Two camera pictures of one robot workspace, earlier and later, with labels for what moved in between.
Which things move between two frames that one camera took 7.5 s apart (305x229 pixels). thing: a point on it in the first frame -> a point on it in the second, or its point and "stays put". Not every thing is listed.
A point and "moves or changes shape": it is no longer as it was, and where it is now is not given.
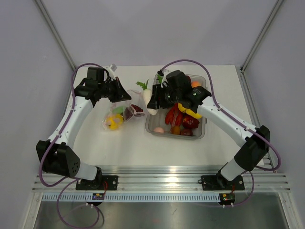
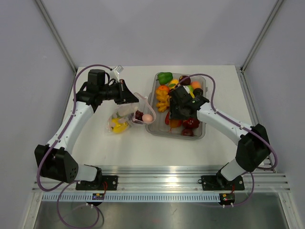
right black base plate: [218, 182] stays put
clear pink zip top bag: [123, 114] moves or changes shape
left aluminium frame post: [55, 33] stays put
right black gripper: [161, 103] -> [173, 113]
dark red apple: [187, 131] stays put
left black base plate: [104, 182] stays put
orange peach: [195, 84] stays put
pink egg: [158, 129] -> [147, 118]
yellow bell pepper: [114, 121] -> [118, 126]
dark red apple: [189, 122] stays put
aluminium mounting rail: [166, 178] stays put
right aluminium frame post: [278, 4] stays put
